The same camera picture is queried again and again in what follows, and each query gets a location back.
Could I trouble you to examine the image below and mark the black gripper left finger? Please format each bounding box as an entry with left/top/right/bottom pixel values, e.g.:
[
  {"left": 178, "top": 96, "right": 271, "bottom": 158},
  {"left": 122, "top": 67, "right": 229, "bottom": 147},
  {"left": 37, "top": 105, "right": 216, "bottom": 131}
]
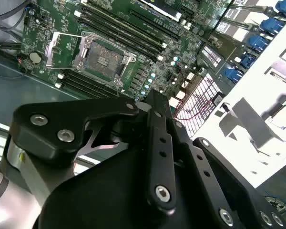
[{"left": 9, "top": 89, "right": 177, "bottom": 212}]

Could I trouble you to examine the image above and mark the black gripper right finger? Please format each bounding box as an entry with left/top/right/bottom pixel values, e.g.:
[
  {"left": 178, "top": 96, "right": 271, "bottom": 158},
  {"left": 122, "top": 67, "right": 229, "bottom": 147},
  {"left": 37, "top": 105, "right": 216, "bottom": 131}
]
[{"left": 161, "top": 94, "right": 286, "bottom": 229}]

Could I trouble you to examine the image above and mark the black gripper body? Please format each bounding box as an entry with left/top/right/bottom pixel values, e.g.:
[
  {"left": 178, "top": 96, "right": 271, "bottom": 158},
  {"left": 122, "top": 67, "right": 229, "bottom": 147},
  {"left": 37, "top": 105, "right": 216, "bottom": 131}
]
[{"left": 38, "top": 146, "right": 229, "bottom": 229}]

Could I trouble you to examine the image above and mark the metal socket cover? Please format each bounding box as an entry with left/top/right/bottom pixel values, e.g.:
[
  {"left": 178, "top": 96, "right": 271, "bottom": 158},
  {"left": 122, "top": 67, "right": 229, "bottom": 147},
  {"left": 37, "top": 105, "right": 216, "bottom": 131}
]
[{"left": 44, "top": 31, "right": 92, "bottom": 70}]

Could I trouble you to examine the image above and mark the silver CPU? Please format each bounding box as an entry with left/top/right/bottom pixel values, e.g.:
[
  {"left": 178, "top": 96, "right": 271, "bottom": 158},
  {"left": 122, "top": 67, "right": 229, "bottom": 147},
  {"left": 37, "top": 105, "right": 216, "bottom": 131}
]
[{"left": 264, "top": 99, "right": 286, "bottom": 131}]

